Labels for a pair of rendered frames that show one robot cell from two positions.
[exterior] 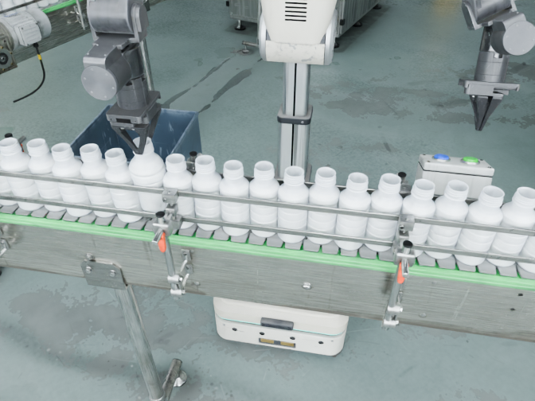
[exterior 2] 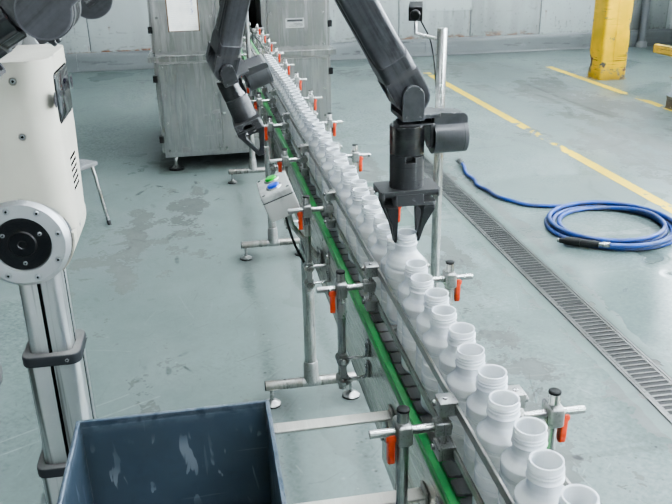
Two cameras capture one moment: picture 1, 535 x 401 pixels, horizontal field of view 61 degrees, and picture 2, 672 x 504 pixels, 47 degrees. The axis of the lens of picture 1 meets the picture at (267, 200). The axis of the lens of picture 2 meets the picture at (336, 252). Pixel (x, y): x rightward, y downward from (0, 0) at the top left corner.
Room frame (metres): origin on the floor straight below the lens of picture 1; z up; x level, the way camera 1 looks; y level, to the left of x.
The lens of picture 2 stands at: (1.29, 1.37, 1.67)
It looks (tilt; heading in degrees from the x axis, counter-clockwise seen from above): 22 degrees down; 250
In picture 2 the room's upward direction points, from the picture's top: 1 degrees counter-clockwise
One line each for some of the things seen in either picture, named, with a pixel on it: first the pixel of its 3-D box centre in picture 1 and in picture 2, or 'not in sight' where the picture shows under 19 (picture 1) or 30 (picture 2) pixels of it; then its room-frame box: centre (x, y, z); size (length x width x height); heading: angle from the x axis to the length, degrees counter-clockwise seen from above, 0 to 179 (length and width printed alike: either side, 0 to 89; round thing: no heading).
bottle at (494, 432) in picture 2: not in sight; (500, 456); (0.84, 0.71, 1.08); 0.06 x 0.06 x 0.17
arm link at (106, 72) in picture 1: (112, 49); (430, 116); (0.71, 0.25, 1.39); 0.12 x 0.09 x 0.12; 170
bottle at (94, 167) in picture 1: (99, 181); (420, 323); (0.78, 0.36, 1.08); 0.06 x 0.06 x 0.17
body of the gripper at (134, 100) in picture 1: (131, 92); (406, 174); (0.75, 0.24, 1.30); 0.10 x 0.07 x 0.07; 170
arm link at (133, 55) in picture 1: (123, 60); (410, 138); (0.75, 0.24, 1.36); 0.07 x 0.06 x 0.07; 170
